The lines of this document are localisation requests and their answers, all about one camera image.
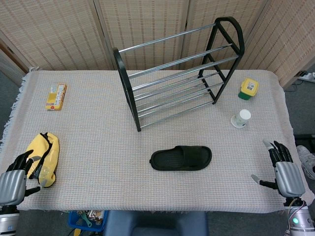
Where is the beige woven folding screen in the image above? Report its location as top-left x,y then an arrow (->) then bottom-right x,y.
0,0 -> 315,88

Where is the white sneaker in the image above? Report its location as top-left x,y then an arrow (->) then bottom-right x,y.
296,145 -> 315,181

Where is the yellow cardboard box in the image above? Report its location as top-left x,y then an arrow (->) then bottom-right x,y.
45,83 -> 67,111

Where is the beige woven tablecloth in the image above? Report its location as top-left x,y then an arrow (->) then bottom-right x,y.
0,66 -> 295,214

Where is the green jar with yellow lid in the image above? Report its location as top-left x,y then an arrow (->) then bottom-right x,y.
237,78 -> 260,100

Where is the black slide sandal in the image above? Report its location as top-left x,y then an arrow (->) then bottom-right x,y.
149,145 -> 213,172

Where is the white power strip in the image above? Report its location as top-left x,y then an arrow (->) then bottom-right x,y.
296,71 -> 315,83

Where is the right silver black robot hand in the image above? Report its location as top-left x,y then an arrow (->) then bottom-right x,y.
251,139 -> 306,199

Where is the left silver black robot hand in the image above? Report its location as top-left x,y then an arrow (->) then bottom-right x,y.
0,149 -> 47,206

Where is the black metal shoe rack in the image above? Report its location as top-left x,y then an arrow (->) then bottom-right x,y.
112,16 -> 245,132

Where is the blue plastic basket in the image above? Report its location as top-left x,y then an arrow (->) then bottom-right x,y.
67,210 -> 108,233

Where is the white paper cup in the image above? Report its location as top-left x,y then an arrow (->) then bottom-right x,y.
230,109 -> 252,129

